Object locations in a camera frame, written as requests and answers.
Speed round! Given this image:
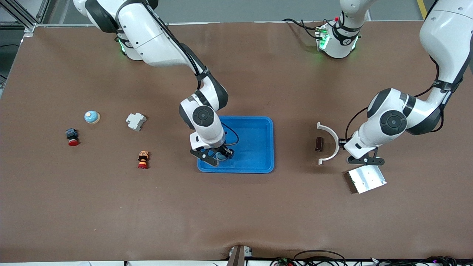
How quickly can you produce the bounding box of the white curved plastic clamp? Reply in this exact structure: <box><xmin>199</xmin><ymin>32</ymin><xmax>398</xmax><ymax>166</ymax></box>
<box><xmin>316</xmin><ymin>122</ymin><xmax>340</xmax><ymax>165</ymax></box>

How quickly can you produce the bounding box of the aluminium frame post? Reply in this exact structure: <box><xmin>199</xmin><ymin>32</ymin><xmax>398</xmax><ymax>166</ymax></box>
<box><xmin>0</xmin><ymin>0</ymin><xmax>50</xmax><ymax>34</ymax></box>

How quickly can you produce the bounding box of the black looped cable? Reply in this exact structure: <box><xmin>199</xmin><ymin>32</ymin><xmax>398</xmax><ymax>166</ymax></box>
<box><xmin>294</xmin><ymin>250</ymin><xmax>347</xmax><ymax>266</ymax></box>

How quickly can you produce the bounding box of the brown table mat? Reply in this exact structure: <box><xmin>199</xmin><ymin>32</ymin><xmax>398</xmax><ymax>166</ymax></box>
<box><xmin>0</xmin><ymin>20</ymin><xmax>473</xmax><ymax>263</ymax></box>

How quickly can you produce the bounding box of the red yellow emergency stop button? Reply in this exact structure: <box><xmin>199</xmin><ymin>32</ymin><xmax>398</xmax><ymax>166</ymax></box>
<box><xmin>137</xmin><ymin>150</ymin><xmax>150</xmax><ymax>170</ymax></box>

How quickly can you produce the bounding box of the blue plastic tray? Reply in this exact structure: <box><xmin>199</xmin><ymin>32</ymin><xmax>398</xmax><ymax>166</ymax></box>
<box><xmin>197</xmin><ymin>116</ymin><xmax>275</xmax><ymax>174</ymax></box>

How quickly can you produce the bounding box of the red mushroom push button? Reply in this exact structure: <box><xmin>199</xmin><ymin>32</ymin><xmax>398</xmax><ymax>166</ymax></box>
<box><xmin>65</xmin><ymin>128</ymin><xmax>79</xmax><ymax>147</ymax></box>

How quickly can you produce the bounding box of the black cable bundle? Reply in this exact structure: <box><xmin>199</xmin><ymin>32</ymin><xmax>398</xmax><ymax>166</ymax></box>
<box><xmin>370</xmin><ymin>256</ymin><xmax>460</xmax><ymax>266</ymax></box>

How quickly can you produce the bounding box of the silver metal plate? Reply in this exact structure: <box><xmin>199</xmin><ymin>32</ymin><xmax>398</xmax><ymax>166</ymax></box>
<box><xmin>347</xmin><ymin>164</ymin><xmax>387</xmax><ymax>194</ymax></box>

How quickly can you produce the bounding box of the white circuit breaker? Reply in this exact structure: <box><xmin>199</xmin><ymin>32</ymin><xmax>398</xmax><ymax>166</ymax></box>
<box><xmin>125</xmin><ymin>112</ymin><xmax>147</xmax><ymax>132</ymax></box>

